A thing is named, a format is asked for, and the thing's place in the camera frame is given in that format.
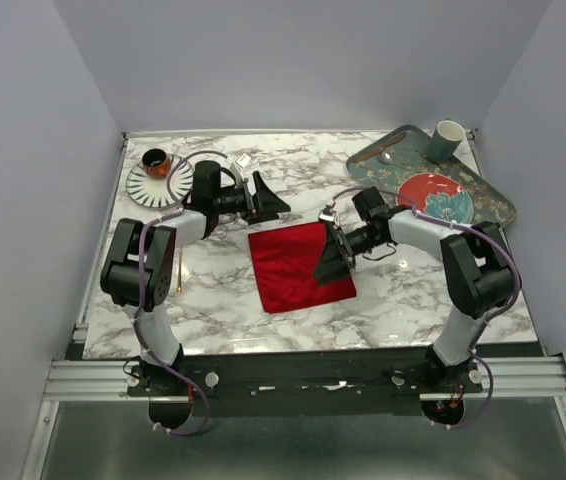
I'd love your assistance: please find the red blue patterned plate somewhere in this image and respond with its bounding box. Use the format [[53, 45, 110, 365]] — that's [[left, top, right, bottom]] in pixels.
[[396, 173, 474, 224]]

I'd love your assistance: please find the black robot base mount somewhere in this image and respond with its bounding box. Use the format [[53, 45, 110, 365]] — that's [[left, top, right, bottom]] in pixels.
[[123, 347, 482, 435]]

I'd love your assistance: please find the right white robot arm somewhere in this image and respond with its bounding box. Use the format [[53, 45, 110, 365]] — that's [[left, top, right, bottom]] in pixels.
[[313, 187, 521, 392]]

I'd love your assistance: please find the green floral tray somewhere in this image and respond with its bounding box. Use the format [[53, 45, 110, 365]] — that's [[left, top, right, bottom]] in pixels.
[[346, 125, 516, 227]]

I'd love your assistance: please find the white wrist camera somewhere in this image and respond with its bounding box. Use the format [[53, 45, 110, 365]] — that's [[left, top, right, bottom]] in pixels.
[[229, 152, 252, 180], [318, 204, 340, 226]]

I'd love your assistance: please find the red cloth napkin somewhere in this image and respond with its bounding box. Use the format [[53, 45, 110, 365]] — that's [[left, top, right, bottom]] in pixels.
[[248, 222, 357, 314]]

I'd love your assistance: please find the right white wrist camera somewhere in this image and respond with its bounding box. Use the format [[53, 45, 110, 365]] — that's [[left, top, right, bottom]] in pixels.
[[318, 204, 340, 226]]

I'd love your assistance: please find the silver spoon on tray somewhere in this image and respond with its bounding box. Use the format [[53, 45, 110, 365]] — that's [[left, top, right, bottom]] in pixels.
[[372, 151, 394, 165]]

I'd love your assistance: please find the aluminium rail frame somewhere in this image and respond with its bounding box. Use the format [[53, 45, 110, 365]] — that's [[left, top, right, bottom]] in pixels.
[[25, 342, 566, 479]]

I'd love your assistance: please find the striped white saucer plate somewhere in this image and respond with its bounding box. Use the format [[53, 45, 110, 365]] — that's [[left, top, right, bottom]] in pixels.
[[125, 157, 193, 210]]

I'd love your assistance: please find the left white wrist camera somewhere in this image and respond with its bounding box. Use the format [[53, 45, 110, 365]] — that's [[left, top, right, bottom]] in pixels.
[[229, 152, 252, 180]]

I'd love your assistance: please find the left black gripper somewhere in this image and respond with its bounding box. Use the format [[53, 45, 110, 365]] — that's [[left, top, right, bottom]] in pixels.
[[212, 171, 289, 225]]

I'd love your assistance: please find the gold spoon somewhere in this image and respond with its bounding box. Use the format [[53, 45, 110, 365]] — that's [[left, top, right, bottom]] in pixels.
[[176, 247, 183, 294]]

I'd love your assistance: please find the dark green white cup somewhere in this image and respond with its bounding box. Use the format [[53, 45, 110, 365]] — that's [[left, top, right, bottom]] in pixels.
[[426, 119, 466, 164]]

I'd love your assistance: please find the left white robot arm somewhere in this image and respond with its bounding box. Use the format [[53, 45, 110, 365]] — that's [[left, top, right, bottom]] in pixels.
[[100, 160, 291, 395]]

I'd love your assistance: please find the brown black teacup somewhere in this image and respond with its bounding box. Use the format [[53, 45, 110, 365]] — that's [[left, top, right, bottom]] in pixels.
[[141, 148, 172, 179]]

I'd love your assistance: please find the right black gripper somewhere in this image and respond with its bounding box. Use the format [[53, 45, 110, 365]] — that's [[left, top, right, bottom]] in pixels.
[[313, 221, 385, 287]]

